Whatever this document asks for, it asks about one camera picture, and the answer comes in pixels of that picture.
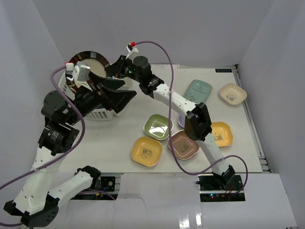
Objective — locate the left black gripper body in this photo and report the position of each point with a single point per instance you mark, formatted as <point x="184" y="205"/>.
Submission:
<point x="101" y="96"/>

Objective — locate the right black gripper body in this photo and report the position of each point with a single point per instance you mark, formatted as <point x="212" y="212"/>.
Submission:
<point x="129" y="71"/>

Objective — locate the round black rimmed plate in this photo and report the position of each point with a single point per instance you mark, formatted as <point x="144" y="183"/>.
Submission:
<point x="95" y="60"/>

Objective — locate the green square plate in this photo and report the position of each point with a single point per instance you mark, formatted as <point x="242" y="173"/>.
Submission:
<point x="157" y="127"/>

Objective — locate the yellow panda plate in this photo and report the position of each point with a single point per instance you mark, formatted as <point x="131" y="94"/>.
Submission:
<point x="146" y="151"/>
<point x="222" y="134"/>

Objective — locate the light teal square plate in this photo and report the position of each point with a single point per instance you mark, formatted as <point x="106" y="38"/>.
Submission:
<point x="198" y="91"/>

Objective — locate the lavender square plate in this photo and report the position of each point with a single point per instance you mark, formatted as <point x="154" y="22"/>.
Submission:
<point x="181" y="121"/>

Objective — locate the pink panda square plate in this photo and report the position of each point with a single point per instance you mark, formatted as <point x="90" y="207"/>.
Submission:
<point x="184" y="147"/>

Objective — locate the cream panda square plate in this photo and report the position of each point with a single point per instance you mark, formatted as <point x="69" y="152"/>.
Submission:
<point x="232" y="94"/>

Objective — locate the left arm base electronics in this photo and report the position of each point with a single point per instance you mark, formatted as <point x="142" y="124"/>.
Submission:
<point x="105" y="191"/>

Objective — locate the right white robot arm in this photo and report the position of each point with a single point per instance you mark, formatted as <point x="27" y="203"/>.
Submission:
<point x="198" y="125"/>

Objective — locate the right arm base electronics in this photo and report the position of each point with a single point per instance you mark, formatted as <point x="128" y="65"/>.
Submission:
<point x="210" y="191"/>

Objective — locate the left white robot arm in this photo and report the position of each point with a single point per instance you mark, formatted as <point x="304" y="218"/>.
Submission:
<point x="37" y="204"/>

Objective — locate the white plastic basket bin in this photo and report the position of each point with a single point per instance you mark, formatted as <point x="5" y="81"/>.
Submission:
<point x="100" y="113"/>

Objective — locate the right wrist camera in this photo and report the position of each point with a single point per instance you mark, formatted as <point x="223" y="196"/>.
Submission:
<point x="132" y="50"/>

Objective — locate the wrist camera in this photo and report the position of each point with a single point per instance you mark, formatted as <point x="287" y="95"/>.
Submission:
<point x="132" y="50"/>
<point x="77" y="73"/>

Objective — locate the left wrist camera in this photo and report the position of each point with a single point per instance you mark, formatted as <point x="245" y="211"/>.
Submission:
<point x="77" y="73"/>

